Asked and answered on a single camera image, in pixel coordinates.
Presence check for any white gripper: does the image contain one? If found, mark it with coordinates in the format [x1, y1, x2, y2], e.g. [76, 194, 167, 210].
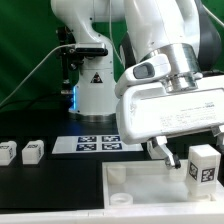
[116, 76, 224, 169]

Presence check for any white square table top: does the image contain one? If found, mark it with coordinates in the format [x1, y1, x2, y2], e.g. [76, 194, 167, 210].
[102, 160, 224, 213]

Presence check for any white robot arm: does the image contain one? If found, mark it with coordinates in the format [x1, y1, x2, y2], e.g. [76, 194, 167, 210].
[51, 0, 224, 167]

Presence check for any white marker sheet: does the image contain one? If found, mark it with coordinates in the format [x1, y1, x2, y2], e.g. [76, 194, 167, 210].
[52, 135, 143, 154]

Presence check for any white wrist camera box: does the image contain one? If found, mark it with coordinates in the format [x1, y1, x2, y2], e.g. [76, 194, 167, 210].
[115, 54, 171, 98]

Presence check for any black cable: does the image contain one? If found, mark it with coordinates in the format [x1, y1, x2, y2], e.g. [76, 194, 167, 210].
[0, 93, 68, 111]

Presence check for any black camera stand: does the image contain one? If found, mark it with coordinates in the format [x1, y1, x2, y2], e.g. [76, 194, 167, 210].
[56, 26, 82, 109]

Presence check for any white cable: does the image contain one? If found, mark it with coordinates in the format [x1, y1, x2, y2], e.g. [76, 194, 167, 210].
[0, 43, 76, 107]

